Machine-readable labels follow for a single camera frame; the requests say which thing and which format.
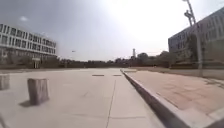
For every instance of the dark drain grate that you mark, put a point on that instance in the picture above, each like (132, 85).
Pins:
(117, 75)
(98, 75)

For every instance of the row of trees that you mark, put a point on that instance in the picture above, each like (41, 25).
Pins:
(100, 63)

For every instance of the distant tower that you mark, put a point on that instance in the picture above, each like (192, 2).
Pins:
(134, 53)

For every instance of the pale concrete slab plaza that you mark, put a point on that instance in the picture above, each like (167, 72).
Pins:
(83, 100)

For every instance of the grey stone kerb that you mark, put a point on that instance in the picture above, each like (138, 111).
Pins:
(156, 103)

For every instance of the grey stone bollard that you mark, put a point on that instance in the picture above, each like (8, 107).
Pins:
(38, 91)
(4, 82)

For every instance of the raised brown paved platform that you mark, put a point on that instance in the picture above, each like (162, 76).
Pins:
(186, 91)

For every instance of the tall lamp pole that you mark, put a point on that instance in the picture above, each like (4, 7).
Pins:
(199, 50)

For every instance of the white multi-storey building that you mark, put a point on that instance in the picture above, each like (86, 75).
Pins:
(23, 42)

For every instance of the grey multi-storey building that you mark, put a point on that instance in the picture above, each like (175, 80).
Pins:
(213, 36)

